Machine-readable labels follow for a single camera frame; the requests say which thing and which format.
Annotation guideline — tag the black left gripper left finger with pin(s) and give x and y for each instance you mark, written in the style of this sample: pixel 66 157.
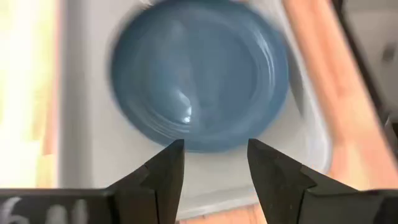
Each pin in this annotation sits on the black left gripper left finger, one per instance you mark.
pixel 158 186

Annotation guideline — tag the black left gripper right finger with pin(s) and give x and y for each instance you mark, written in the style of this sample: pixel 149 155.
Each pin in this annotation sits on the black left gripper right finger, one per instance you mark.
pixel 280 189

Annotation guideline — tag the blue round plate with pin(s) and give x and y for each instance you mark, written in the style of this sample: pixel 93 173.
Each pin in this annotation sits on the blue round plate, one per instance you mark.
pixel 199 71

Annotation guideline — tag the grey plastic tray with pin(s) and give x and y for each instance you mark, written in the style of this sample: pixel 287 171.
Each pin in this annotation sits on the grey plastic tray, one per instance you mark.
pixel 93 140

